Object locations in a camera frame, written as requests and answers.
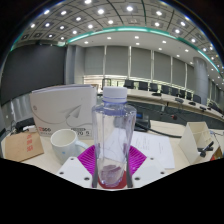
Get brown paper envelope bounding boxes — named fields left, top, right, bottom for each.
left=3, top=130, right=45, bottom=163

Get white printed paper sheet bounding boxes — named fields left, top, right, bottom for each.
left=129, top=130, right=176, bottom=170

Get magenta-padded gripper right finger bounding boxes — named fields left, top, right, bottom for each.
left=125, top=145, right=168, bottom=189

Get black telephone cable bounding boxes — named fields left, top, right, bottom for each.
left=134, top=122, right=184, bottom=139

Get black office chairs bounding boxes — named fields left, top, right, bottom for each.
left=123, top=79, right=204, bottom=104

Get white open organizer box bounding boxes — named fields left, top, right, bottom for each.
left=178, top=121, right=216, bottom=155

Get white ceramic mug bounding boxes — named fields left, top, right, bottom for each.
left=49, top=128, right=90, bottom=165

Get white cardboard paper box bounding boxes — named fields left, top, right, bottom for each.
left=29, top=83, right=98, bottom=138

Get round ceiling lights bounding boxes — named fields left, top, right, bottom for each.
left=19, top=0, right=224, bottom=68

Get long curved conference desk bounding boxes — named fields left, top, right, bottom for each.
left=96, top=87, right=224, bottom=123

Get black binder clip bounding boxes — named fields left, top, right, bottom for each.
left=199, top=141, right=215, bottom=158

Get black desk telephone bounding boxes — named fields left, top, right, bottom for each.
left=133, top=111, right=153, bottom=132

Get black desk microphones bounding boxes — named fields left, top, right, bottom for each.
left=151, top=91, right=224, bottom=116

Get black power adapter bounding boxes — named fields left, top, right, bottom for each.
left=14, top=117, right=36, bottom=133

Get clear plastic water bottle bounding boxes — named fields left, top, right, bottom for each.
left=91, top=86, right=138, bottom=188

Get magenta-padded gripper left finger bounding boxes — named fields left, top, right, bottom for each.
left=55, top=144, right=100, bottom=189

